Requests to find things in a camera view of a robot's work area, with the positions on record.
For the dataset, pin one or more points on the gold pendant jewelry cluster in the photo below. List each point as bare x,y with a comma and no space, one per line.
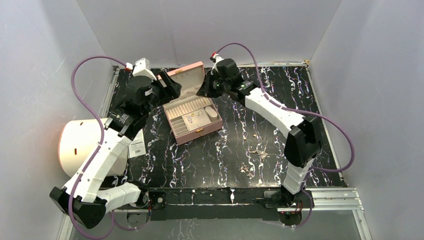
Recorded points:
248,170

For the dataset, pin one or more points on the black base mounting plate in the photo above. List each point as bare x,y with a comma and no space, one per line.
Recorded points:
215,203

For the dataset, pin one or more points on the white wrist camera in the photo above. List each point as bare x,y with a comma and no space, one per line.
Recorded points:
140,68
215,59

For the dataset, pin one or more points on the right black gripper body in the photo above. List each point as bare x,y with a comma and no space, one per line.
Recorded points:
219,87

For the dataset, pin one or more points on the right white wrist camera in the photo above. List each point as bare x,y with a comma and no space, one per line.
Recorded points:
215,59

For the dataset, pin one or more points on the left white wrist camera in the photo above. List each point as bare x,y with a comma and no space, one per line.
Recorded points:
140,68

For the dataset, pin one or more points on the pink jewelry box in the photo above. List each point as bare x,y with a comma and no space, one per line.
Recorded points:
191,116

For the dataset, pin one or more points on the white cylindrical bucket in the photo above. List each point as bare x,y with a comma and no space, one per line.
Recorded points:
77,140

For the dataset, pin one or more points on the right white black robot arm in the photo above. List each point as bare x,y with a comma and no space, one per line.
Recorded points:
302,134

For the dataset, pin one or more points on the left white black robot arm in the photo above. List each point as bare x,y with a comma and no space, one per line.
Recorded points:
81,197

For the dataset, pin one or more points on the aluminium frame rail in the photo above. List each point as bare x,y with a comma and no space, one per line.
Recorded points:
325,199

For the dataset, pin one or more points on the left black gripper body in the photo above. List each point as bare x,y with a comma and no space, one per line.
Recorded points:
151,104

